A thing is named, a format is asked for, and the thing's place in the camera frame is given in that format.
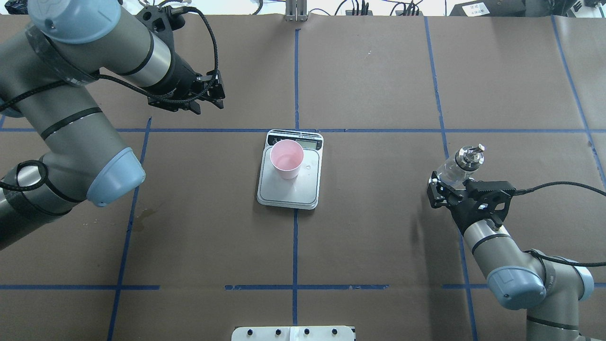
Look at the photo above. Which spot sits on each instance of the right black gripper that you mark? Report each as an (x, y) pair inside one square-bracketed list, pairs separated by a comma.
[(457, 210)]

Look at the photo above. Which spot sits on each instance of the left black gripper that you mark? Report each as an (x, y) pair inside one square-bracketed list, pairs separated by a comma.
[(181, 74)]

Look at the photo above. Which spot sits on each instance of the clear glass sauce bottle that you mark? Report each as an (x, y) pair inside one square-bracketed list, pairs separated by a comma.
[(461, 166)]

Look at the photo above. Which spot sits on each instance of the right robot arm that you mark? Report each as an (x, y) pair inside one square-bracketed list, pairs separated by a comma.
[(548, 287)]

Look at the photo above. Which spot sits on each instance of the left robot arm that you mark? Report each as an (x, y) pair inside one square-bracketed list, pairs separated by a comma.
[(45, 69)]

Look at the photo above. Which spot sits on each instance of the pink cup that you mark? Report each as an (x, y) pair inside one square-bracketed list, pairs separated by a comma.
[(286, 156)]

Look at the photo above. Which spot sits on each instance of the digital kitchen scale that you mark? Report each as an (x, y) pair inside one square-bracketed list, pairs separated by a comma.
[(302, 191)]

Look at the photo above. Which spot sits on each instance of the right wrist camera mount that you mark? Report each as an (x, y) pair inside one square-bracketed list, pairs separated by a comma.
[(490, 204)]

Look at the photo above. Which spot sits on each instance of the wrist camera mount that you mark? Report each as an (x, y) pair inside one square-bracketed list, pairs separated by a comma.
[(490, 204), (163, 21)]

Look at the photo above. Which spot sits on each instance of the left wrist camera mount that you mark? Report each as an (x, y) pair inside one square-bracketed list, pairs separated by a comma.
[(163, 21)]

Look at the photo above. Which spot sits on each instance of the aluminium frame post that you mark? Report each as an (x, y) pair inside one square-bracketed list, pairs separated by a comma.
[(296, 10)]

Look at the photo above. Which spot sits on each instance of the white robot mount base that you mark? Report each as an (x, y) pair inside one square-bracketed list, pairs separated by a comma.
[(295, 333)]

